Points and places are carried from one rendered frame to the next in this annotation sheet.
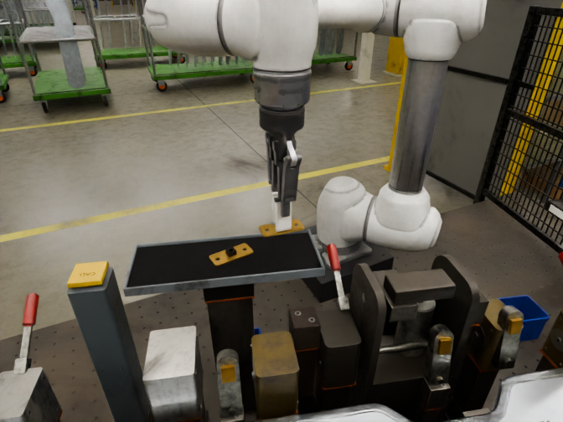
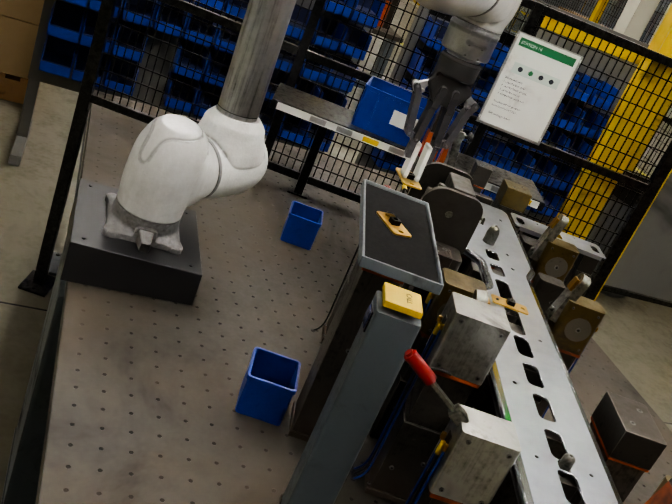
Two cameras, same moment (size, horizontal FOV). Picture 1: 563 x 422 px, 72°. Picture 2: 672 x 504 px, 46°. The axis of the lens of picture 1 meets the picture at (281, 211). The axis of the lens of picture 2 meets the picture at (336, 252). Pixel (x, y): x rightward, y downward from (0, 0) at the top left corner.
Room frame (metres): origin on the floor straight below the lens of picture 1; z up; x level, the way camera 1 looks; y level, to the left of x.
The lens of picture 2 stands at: (0.65, 1.42, 1.64)
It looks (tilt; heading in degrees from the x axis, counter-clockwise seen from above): 23 degrees down; 272
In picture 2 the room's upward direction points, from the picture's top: 23 degrees clockwise
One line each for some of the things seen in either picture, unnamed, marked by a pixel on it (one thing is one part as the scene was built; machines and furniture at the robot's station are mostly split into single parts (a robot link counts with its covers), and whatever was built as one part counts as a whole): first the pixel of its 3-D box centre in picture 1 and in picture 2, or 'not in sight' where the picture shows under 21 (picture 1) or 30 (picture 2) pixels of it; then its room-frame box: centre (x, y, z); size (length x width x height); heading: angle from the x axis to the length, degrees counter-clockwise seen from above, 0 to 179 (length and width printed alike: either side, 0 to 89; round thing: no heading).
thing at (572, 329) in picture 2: not in sight; (554, 365); (0.14, -0.26, 0.87); 0.12 x 0.07 x 0.35; 9
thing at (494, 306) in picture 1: (471, 369); not in sight; (0.57, -0.42, 0.88); 0.11 x 0.07 x 0.37; 9
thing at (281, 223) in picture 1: (283, 213); (422, 162); (0.62, 0.00, 1.26); 0.03 x 0.01 x 0.07; 108
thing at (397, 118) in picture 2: not in sight; (406, 118); (0.70, -1.02, 1.09); 0.30 x 0.17 x 0.13; 2
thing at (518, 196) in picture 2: not in sight; (492, 238); (0.31, -0.92, 0.88); 0.08 x 0.08 x 0.36; 9
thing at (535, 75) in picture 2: not in sight; (528, 88); (0.38, -1.19, 1.30); 0.23 x 0.02 x 0.31; 9
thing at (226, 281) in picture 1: (226, 259); (397, 230); (0.62, 0.11, 1.16); 0.37 x 0.14 x 0.02; 99
